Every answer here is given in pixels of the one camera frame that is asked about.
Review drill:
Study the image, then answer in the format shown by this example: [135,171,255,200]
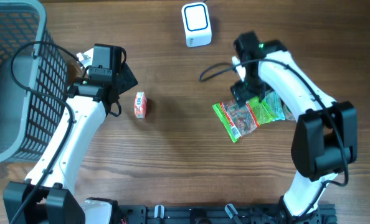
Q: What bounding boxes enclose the white barcode scanner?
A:
[181,2,212,48]

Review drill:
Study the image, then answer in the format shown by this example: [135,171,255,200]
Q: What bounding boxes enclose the teal white wipes packet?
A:
[264,91,286,121]

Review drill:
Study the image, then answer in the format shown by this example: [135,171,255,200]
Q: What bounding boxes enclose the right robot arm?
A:
[230,31,358,223]

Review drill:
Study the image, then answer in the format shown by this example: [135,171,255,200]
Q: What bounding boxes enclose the green lid jar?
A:
[282,104,295,121]

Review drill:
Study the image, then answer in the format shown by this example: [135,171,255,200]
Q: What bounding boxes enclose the green gummy candy bag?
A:
[212,96,278,143]

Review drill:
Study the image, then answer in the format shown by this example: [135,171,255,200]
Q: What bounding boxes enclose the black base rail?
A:
[110,203,338,224]

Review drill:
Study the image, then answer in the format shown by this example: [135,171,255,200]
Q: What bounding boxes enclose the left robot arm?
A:
[3,44,138,223]

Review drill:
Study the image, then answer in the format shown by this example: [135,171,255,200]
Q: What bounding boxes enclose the grey plastic mesh basket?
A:
[0,1,69,162]

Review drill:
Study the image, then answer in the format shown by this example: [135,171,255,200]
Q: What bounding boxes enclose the small red orange box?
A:
[134,92,147,119]

